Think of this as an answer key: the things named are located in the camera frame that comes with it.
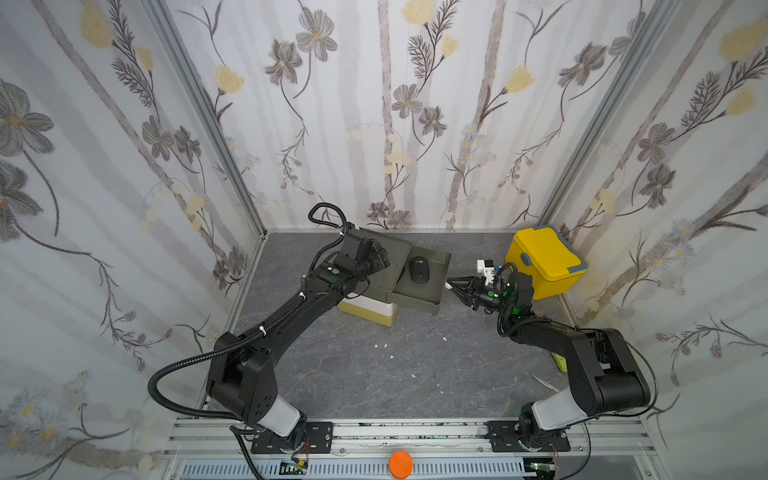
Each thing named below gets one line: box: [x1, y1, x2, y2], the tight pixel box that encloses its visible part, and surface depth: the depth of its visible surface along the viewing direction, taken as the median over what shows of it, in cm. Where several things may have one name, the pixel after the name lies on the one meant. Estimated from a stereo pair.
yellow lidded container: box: [505, 225, 588, 301], surface depth 97 cm
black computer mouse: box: [409, 256, 430, 284], surface depth 90 cm
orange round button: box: [389, 450, 413, 479], surface depth 64 cm
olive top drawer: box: [387, 244, 452, 316], surface depth 90 cm
